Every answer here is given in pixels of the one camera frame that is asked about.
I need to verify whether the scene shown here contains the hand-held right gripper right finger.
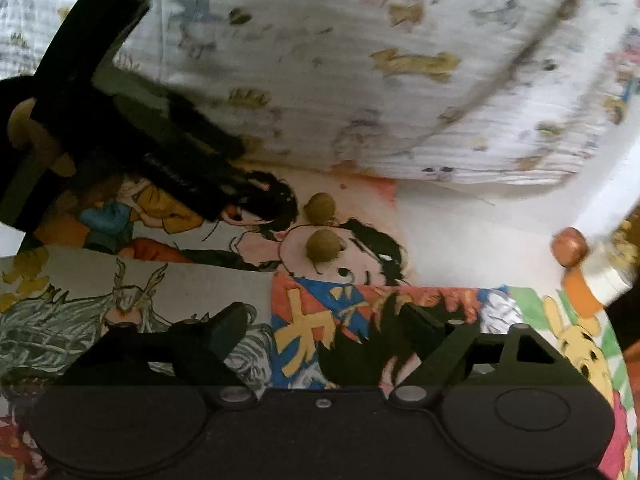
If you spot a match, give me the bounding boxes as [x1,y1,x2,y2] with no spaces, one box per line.
[390,302,583,404]

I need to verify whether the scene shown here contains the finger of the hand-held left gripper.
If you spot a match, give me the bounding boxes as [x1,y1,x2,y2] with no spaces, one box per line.
[75,80,247,222]
[35,0,151,111]

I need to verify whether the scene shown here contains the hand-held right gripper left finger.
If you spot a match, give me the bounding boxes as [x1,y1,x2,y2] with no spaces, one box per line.
[55,302,258,404]

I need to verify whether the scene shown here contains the large walnut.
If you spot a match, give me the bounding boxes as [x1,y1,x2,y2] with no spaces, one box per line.
[306,229,347,264]

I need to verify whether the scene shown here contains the small walnut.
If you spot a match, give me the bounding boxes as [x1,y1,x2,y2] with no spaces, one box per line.
[303,193,337,224]

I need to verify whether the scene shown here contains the cartoon boys poster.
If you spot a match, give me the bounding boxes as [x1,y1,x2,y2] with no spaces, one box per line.
[30,169,416,286]

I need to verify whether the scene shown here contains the silver-haired figure poster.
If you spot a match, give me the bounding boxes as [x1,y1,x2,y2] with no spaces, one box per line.
[0,245,281,392]

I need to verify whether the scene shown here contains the yellow bear poster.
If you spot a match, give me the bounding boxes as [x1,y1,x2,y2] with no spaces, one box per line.
[500,285,636,480]

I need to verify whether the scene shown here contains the small orange ball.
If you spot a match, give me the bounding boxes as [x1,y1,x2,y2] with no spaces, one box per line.
[551,227,587,267]

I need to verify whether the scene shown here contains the white cartoon printed blanket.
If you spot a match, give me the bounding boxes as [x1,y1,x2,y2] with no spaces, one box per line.
[0,0,640,186]

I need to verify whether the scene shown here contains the orange and white cup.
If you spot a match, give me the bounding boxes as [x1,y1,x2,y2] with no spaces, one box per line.
[560,240,636,318]

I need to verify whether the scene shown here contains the dried yellow flowers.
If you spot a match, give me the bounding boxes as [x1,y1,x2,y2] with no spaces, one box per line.
[607,215,640,272]

